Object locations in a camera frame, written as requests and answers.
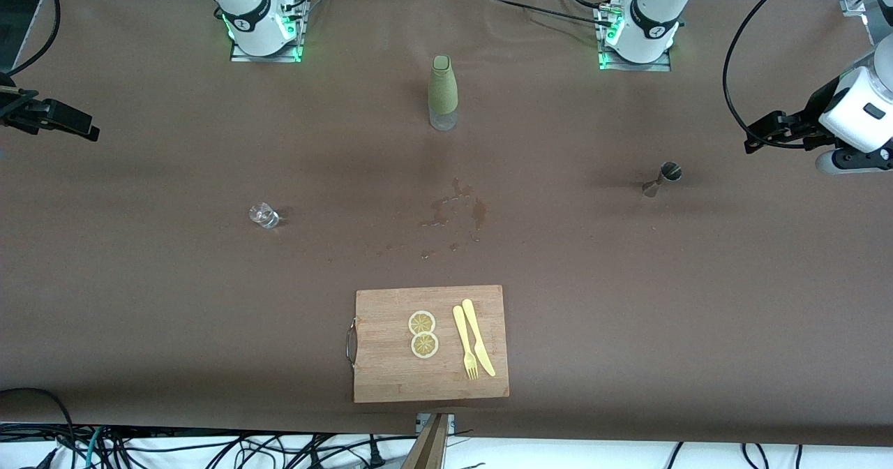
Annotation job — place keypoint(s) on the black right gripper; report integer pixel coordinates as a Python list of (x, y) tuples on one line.
[(21, 111)]

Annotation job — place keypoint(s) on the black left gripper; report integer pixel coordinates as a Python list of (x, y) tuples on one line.
[(809, 116)]

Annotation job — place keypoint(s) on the metal jigger measuring cup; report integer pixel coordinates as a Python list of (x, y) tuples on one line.
[(670, 172)]

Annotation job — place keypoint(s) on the clear glass cup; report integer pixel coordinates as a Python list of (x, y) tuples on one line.
[(264, 216)]

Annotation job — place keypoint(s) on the brown table cover sheet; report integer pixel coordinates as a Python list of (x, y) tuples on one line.
[(209, 315)]

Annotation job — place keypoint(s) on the green sleeved glass bottle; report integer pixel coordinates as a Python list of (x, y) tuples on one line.
[(443, 92)]

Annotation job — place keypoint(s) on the yellow plastic knife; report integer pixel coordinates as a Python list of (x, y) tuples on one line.
[(474, 329)]

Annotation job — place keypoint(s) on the yellow plastic fork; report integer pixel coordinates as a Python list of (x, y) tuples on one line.
[(460, 329)]

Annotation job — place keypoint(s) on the lemon slice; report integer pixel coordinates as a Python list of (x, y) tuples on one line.
[(424, 345), (421, 322)]

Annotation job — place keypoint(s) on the wooden cutting board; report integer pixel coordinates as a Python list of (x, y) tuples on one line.
[(391, 378)]

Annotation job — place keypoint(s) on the wooden beam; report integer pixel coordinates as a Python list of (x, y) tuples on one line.
[(429, 451)]

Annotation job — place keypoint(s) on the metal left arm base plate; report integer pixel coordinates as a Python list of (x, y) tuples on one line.
[(635, 67)]

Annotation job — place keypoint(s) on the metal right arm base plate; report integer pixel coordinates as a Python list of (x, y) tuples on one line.
[(268, 58)]

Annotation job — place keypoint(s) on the metal table bracket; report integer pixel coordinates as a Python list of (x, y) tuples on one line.
[(421, 421)]

